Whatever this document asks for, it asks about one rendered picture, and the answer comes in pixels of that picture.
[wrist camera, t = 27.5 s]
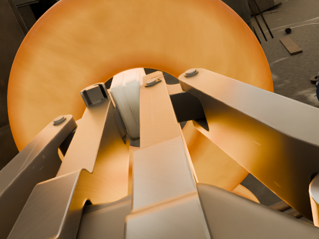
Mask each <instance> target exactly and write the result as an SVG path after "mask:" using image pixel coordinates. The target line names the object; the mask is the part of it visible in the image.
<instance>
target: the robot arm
mask: <svg viewBox="0 0 319 239"><path fill-rule="evenodd" d="M178 79H179V84H174V85H168V84H166V82H165V79H164V77H163V74H162V72H160V71H156V72H153V73H151V74H148V75H146V74H145V71H144V69H143V68H136V69H130V70H127V71H124V72H121V73H119V74H117V75H115V76H114V77H113V81H112V84H111V87H110V89H108V90H107V89H106V87H105V84H104V83H97V84H94V85H91V86H89V87H87V88H85V89H83V90H82V91H81V92H80V94H81V96H82V98H83V100H84V102H85V104H86V109H85V112H84V114H83V116H82V118H81V119H79V120H77V121H75V120H74V118H73V116H72V115H65V116H59V117H57V118H55V119H54V120H53V121H52V122H51V123H49V124H48V125H47V126H46V127H45V128H44V129H43V130H42V131H41V132H40V133H39V134H38V135H37V136H36V137H35V138H34V139H33V140H32V141H31V142H30V143H29V144H27V145H26V146H25V147H24V148H23V149H22V150H21V151H20V152H19V153H18V154H17V155H16V156H15V157H14V158H13V159H12V160H11V161H10V162H9V163H8V164H7V165H6V166H5V167H4V168H3V169H2V170H1V171H0V239H319V108H316V107H313V106H310V105H308V104H305V103H302V102H299V101H296V100H293V99H290V98H287V97H284V96H281V95H279V94H276V93H273V92H270V91H267V90H264V89H261V88H258V87H255V86H252V85H250V84H247V83H244V82H241V81H238V80H235V79H232V78H229V77H226V76H223V75H221V74H217V73H214V72H212V71H209V70H206V69H202V68H198V69H196V68H193V69H189V70H187V71H185V73H183V74H181V75H180V76H179V77H178ZM189 120H191V121H192V122H193V125H194V127H195V128H196V129H198V130H199V131H200V132H201V133H202V134H204V135H205V136H206V137H207V138H209V139H210V140H211V141H212V142H213V143H215V144H216V145H217V146H218V147H219V148H221V149H222V150H223V151H224V152H226V153H227V154H228V155H229V156H230V157H231V158H232V159H234V160H235V161H236V162H237V163H239V164H240V165H241V166H242V167H243V168H245V169H246V170H247V171H248V172H249V173H251V174H252V175H253V176H254V177H256V178H257V179H258V180H259V181H260V182H262V183H263V184H264V185H265V186H267V187H268V188H269V189H270V190H271V191H273V192H274V193H275V194H276V195H277V196H279V197H280V198H281V199H282V200H284V201H285V202H286V203H287V204H288V205H289V206H291V207H292V208H293V209H295V210H296V211H297V212H299V213H300V214H301V215H303V216H304V217H305V218H307V219H308V220H310V221H312V222H314V225H312V224H310V223H307V222H305V221H302V220H300V219H297V218H295V217H292V216H290V215H288V214H285V213H283V212H280V211H278V210H275V209H273V208H270V207H268V206H265V205H263V204H260V203H258V202H255V201H253V200H250V199H248V198H245V197H243V196H240V195H238V194H235V193H233V192H231V191H228V190H226V189H223V188H221V187H218V186H215V185H211V184H206V183H199V182H198V180H197V176H196V173H195V170H194V167H193V164H192V161H191V158H190V155H189V152H188V148H187V145H186V142H185V139H184V135H183V132H182V129H181V126H180V124H179V122H184V121H189ZM126 131H127V133H128V135H129V138H130V140H133V141H135V140H138V139H140V149H137V150H134V151H133V163H132V191H131V194H129V195H127V192H128V171H129V150H130V141H129V139H128V137H127V134H126ZM58 149H59V150H60V152H61V153H62V155H63V157H64V159H63V161H62V160H61V159H60V157H59V154H58Z"/></svg>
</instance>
